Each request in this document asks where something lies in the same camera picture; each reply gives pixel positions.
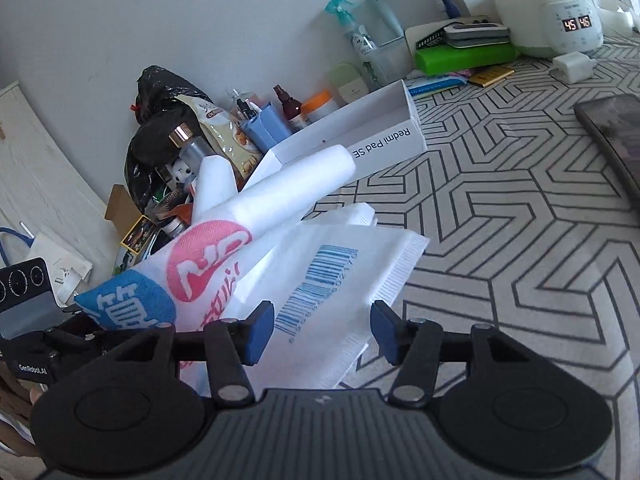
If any blue pen holder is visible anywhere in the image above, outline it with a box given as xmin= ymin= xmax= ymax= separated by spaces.
xmin=239 ymin=101 xmax=292 ymax=154

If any teal spray bottle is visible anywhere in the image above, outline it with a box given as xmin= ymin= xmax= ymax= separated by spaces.
xmin=324 ymin=0 xmax=388 ymax=88

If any white charger plug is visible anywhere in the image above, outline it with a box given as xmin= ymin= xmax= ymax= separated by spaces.
xmin=552 ymin=52 xmax=597 ymax=84

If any white panda plush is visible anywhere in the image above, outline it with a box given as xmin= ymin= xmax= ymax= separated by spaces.
xmin=170 ymin=158 xmax=196 ymax=188

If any green plastic case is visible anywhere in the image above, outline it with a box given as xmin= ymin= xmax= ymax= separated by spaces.
xmin=414 ymin=44 xmax=518 ymax=76

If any open cardboard photo box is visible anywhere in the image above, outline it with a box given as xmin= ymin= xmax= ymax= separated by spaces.
xmin=104 ymin=184 xmax=167 ymax=274

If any green white small container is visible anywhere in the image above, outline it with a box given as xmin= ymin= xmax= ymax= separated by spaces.
xmin=329 ymin=63 xmax=370 ymax=104

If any white paper blue-handle bag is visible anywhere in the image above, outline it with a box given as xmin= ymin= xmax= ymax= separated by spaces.
xmin=1 ymin=226 xmax=93 ymax=308

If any yellow snack pouch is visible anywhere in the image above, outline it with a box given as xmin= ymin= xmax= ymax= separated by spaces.
xmin=177 ymin=94 xmax=262 ymax=188

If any brown spray bottle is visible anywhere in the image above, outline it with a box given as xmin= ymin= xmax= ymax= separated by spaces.
xmin=273 ymin=84 xmax=308 ymax=132

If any orange lid cream jar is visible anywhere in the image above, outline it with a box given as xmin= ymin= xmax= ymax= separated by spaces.
xmin=300 ymin=90 xmax=340 ymax=122

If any frosted bottle gold cap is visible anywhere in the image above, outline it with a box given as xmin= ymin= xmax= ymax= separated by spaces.
xmin=168 ymin=122 xmax=215 ymax=174

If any white bottle warmer appliance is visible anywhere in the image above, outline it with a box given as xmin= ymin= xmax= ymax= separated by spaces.
xmin=495 ymin=0 xmax=604 ymax=58

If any black plastic bag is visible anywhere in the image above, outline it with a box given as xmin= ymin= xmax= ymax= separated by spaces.
xmin=124 ymin=65 xmax=212 ymax=212

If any white nonwoven shopping bag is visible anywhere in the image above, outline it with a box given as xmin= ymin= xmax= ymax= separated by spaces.
xmin=77 ymin=145 xmax=428 ymax=392

